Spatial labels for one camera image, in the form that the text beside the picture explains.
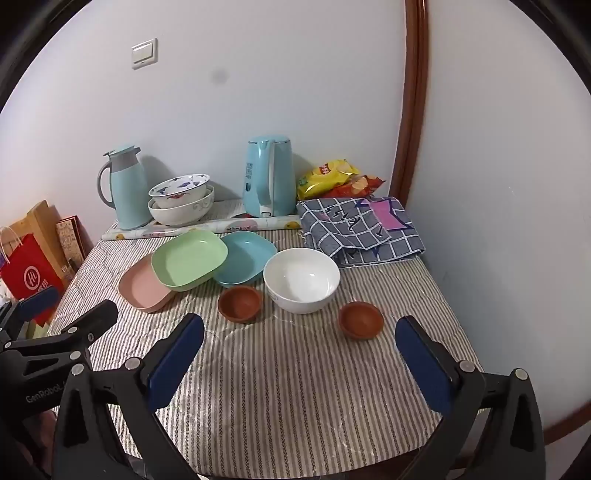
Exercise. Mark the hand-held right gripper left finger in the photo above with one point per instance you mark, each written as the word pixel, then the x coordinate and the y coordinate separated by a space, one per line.
pixel 175 357

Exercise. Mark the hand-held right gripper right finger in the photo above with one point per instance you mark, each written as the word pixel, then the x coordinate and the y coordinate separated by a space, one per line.
pixel 425 369

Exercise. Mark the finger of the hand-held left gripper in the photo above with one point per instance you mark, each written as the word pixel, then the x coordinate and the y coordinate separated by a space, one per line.
pixel 87 325
pixel 41 302

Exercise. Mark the pink plastic plate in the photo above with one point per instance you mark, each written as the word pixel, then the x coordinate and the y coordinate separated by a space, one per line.
pixel 138 288

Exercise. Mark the small brown dish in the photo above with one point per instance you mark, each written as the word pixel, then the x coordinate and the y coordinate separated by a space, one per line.
pixel 240 304
pixel 360 321

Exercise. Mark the green plastic plate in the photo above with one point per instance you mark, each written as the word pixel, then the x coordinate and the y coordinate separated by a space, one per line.
pixel 189 258

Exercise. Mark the blue plastic plate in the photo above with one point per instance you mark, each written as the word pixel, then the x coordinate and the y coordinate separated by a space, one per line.
pixel 244 258

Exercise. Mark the white ceramic bowl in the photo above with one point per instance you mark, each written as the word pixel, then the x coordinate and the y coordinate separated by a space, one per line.
pixel 300 281

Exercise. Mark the red paper bag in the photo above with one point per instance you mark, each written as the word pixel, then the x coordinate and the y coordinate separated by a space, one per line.
pixel 27 272

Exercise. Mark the patterned brown box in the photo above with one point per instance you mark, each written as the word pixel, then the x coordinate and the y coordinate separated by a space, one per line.
pixel 71 240

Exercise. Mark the striped tablecloth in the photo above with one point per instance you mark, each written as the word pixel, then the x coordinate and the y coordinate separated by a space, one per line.
pixel 286 392

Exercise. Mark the rolled floral sheet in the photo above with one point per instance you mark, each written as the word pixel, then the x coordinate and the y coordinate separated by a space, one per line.
pixel 207 227

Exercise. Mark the light blue thermos jug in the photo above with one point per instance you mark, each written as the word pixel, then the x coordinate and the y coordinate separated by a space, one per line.
pixel 129 194

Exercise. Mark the swirl pattern bowl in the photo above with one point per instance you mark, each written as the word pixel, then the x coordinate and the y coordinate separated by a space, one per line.
pixel 182 215

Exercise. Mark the fish pattern bowl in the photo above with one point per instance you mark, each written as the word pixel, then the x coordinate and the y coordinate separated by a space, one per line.
pixel 180 193

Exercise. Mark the folded grey checked cloth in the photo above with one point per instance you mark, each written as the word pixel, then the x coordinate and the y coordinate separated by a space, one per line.
pixel 341 230

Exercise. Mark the light blue electric kettle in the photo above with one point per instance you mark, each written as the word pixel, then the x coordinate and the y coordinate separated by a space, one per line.
pixel 258 184

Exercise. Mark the red chip bag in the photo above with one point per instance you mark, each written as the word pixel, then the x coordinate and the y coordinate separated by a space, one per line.
pixel 358 187

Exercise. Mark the yellow chip bag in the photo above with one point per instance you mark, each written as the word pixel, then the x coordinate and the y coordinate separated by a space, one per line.
pixel 323 177

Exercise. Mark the white light switch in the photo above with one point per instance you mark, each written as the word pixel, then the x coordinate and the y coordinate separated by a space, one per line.
pixel 144 54

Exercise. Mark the brown wooden door frame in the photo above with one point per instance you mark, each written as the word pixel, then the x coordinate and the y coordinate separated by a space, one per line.
pixel 413 92

